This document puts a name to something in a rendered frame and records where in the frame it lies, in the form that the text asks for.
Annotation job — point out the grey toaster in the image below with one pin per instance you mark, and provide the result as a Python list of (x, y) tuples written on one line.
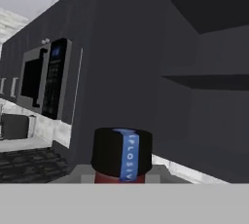
[(14, 126)]

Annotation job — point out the dark open cabinet with shelves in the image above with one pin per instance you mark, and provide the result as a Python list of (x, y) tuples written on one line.
[(194, 111)]

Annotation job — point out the red condiment bottle black cap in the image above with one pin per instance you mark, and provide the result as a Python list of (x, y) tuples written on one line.
[(108, 156)]

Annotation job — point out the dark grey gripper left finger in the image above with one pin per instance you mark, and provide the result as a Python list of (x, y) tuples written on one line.
[(79, 175)]

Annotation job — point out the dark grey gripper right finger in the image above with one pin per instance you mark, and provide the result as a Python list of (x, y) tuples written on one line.
[(160, 175)]

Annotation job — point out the black hob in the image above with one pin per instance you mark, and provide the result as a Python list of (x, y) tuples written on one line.
[(29, 164)]

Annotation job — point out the black and silver microwave oven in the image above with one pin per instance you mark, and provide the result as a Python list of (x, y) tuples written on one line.
[(48, 78)]

